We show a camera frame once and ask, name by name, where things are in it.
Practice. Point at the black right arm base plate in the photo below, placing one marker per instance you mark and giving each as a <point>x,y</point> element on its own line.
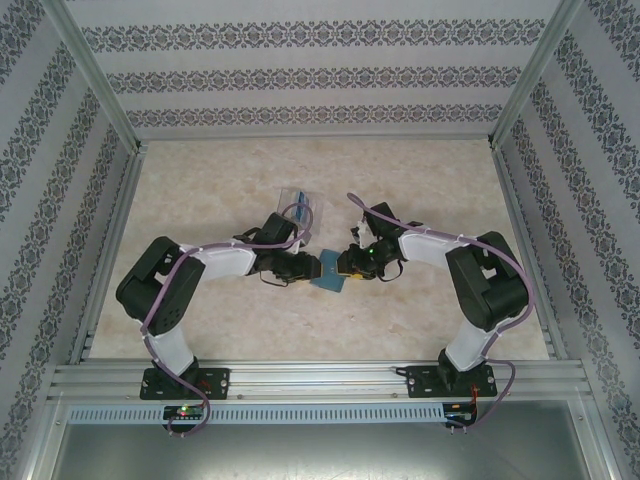
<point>420,382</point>

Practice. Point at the aluminium frame post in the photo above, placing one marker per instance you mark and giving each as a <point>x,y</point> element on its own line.
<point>535,70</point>
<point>95,75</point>

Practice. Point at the clear acrylic card stand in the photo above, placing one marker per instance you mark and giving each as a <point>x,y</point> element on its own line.
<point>312,212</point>

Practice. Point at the teal card holder wallet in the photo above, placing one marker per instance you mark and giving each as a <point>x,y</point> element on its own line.
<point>331,277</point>

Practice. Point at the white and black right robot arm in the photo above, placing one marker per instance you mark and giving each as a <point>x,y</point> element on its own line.
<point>430,247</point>

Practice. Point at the grey metal sheet panel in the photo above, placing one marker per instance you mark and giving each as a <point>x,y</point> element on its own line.
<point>320,452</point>

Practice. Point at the aluminium mounting rail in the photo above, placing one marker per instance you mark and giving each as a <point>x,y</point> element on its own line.
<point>320,377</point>

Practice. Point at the circuit board with green light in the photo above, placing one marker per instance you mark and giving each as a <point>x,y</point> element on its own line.
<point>184,412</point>

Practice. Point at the circuit board with orange light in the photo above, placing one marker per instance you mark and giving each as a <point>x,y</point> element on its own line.
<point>461,411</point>

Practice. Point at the aluminium side rail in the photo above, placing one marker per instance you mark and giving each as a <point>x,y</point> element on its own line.
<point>107,260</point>

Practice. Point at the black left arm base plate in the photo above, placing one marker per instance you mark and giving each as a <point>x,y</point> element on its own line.
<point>220,382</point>

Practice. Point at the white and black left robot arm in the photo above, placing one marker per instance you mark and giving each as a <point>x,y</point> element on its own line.
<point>225,260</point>

